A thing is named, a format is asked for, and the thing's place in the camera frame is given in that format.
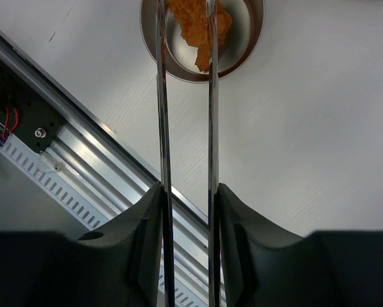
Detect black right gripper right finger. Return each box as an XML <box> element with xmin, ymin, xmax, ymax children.
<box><xmin>217</xmin><ymin>184</ymin><xmax>383</xmax><ymax>306</ymax></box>

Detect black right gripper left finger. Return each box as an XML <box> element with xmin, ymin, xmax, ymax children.
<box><xmin>0</xmin><ymin>184</ymin><xmax>162</xmax><ymax>306</ymax></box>

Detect stainless steel tongs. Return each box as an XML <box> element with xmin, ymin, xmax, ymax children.
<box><xmin>155</xmin><ymin>1</ymin><xmax>221</xmax><ymax>306</ymax></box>

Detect stainless steel bowl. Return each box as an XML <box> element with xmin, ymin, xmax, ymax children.
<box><xmin>140</xmin><ymin>1</ymin><xmax>265</xmax><ymax>83</ymax></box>

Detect orange fried shrimp toy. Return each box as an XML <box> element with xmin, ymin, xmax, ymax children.
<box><xmin>166</xmin><ymin>0</ymin><xmax>232</xmax><ymax>72</ymax></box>

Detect white slotted cable duct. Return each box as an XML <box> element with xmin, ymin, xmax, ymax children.
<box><xmin>0</xmin><ymin>136</ymin><xmax>208</xmax><ymax>306</ymax></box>

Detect aluminium front rail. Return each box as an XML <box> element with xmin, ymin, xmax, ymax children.
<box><xmin>0</xmin><ymin>35</ymin><xmax>208</xmax><ymax>303</ymax></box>

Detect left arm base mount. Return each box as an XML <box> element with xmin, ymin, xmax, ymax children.
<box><xmin>0</xmin><ymin>60</ymin><xmax>66</xmax><ymax>154</ymax></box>

